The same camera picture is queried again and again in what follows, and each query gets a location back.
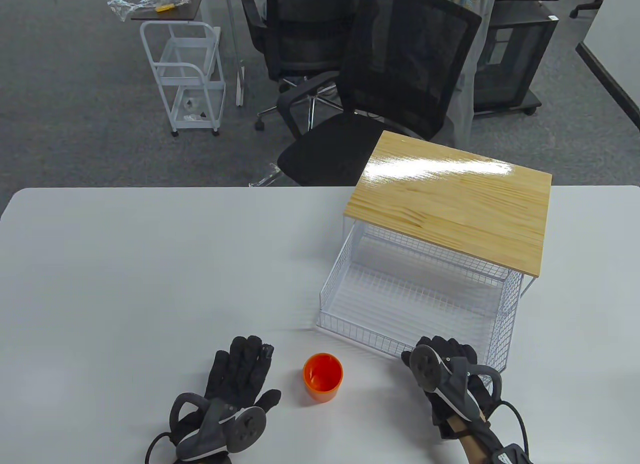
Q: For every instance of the person's left hand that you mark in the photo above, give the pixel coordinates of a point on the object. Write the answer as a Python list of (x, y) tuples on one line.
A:
[(240, 369)]

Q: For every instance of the person's right hand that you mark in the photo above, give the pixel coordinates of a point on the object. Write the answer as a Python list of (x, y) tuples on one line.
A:
[(457, 349)]

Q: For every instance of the orange plastic cup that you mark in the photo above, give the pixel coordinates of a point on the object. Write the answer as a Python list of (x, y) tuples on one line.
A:
[(322, 379)]

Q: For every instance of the white mesh sliding drawer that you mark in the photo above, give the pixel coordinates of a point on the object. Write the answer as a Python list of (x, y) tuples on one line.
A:
[(380, 294)]

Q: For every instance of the person's right forearm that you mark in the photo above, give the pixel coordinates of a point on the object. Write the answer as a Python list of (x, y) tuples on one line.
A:
[(472, 446)]

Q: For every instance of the black mesh office chair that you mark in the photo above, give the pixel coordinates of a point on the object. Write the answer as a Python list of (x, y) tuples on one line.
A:
[(330, 153)]

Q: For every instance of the grey right hand tracker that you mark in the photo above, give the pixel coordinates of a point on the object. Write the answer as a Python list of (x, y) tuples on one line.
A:
[(425, 366)]

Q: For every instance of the grey hand tracker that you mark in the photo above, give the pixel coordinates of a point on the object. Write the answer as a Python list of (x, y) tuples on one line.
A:
[(247, 426), (425, 366)]

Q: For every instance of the grey left hand tracker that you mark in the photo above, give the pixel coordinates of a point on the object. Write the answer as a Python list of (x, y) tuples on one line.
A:
[(247, 426)]

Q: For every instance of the small white item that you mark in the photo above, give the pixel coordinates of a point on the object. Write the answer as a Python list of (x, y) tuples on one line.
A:
[(191, 118), (189, 103)]

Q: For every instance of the white rolling cart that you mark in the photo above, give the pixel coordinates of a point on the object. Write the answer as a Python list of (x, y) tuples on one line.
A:
[(190, 85)]

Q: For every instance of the black wheeled cabinet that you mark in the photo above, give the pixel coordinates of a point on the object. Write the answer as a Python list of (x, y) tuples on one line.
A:
[(515, 48)]

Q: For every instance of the white desk with black edge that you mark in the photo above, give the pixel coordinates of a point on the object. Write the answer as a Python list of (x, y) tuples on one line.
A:
[(620, 33)]

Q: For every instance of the dark wooden side table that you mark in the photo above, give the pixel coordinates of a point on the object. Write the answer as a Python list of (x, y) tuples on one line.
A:
[(185, 11)]

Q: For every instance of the small yellow item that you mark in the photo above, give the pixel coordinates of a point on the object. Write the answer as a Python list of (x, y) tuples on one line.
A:
[(165, 7)]

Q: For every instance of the black chair base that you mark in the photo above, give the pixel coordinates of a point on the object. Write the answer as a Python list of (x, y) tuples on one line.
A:
[(592, 3)]

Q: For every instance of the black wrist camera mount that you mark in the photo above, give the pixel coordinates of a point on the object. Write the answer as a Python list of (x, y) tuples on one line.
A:
[(510, 456)]

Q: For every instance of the white metal post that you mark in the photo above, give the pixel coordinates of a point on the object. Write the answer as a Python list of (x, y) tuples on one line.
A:
[(232, 33)]

